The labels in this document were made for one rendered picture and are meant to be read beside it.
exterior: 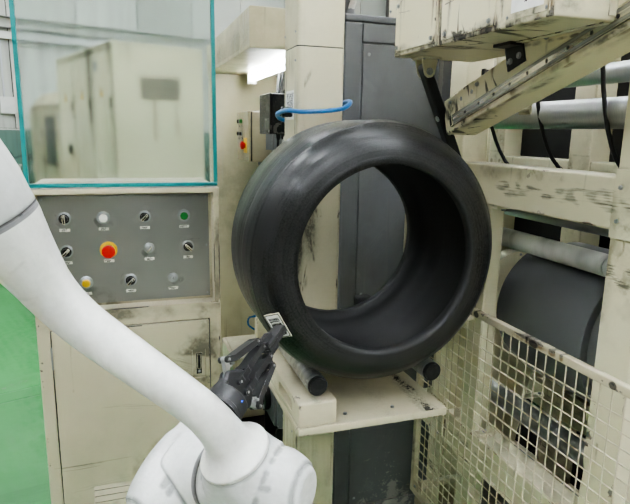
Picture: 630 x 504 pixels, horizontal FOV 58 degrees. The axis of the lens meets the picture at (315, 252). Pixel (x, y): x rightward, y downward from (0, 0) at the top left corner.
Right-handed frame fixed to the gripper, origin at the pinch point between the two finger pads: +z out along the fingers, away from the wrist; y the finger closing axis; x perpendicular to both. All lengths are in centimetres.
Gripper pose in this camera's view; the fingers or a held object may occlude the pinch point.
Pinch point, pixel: (272, 338)
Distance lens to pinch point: 116.3
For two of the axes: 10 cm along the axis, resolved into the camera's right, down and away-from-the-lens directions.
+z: 4.0, -5.3, 7.5
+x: 7.9, -2.1, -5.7
